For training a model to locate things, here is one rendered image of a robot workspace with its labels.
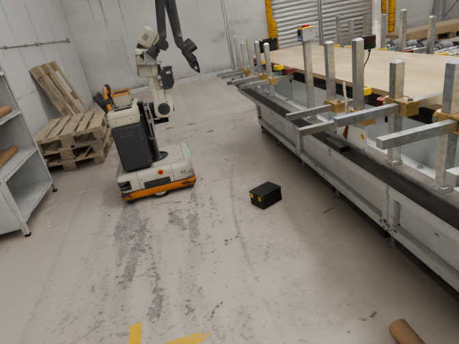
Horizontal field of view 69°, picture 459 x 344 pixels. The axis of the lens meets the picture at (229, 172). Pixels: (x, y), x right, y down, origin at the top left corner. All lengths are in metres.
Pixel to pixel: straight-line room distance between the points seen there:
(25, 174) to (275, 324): 3.05
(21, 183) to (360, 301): 3.38
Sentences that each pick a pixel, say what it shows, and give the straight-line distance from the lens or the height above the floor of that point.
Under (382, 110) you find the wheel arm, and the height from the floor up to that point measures 0.96.
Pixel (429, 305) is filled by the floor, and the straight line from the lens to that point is 1.89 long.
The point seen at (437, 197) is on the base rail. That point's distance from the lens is 1.29.
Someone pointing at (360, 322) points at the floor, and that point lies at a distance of 1.77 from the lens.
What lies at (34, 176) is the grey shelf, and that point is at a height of 0.21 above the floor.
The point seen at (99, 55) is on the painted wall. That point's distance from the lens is 9.12.
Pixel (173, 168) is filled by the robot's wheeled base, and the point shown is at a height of 0.24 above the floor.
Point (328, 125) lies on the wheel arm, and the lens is 1.51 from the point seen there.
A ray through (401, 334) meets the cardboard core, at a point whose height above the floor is 0.07.
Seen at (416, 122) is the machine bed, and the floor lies 0.79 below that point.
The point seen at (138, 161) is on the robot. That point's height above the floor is 0.37.
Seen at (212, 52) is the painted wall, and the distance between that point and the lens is 9.15.
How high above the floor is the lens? 1.34
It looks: 24 degrees down
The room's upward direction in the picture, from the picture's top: 11 degrees counter-clockwise
